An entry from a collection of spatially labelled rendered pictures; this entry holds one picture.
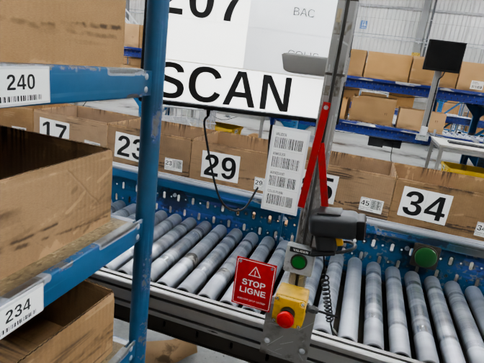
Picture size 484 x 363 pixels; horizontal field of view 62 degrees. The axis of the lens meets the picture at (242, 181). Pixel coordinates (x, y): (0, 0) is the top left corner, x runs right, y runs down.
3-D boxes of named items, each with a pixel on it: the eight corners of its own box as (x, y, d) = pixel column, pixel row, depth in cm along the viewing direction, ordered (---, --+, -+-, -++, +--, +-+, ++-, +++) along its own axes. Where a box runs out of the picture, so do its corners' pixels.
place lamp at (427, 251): (412, 265, 140) (417, 246, 138) (412, 263, 141) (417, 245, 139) (434, 270, 138) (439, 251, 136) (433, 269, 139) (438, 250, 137)
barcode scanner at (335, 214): (363, 266, 85) (366, 218, 82) (306, 258, 88) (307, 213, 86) (364, 253, 91) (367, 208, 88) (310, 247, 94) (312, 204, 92)
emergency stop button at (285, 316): (274, 327, 89) (276, 311, 88) (278, 316, 93) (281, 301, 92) (292, 333, 88) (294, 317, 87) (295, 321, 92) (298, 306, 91)
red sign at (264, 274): (230, 302, 102) (237, 256, 99) (232, 299, 103) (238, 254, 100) (292, 320, 98) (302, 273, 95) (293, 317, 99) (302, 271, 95)
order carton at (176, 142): (106, 161, 177) (107, 122, 172) (142, 150, 204) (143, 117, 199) (188, 179, 167) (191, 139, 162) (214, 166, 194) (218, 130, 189)
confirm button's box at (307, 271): (281, 271, 94) (286, 245, 92) (284, 266, 97) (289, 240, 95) (310, 279, 92) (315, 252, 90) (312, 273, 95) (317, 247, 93)
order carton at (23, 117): (-33, 132, 197) (-35, 96, 192) (16, 125, 224) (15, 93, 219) (34, 145, 187) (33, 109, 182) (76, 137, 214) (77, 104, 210)
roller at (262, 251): (212, 313, 110) (219, 299, 108) (261, 242, 158) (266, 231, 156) (228, 323, 109) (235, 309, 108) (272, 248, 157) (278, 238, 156)
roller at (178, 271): (150, 297, 115) (151, 281, 114) (216, 232, 163) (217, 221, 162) (166, 302, 114) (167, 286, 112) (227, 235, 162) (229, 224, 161)
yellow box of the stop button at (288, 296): (268, 325, 92) (273, 298, 90) (276, 306, 100) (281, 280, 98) (332, 345, 88) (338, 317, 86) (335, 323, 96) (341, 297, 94)
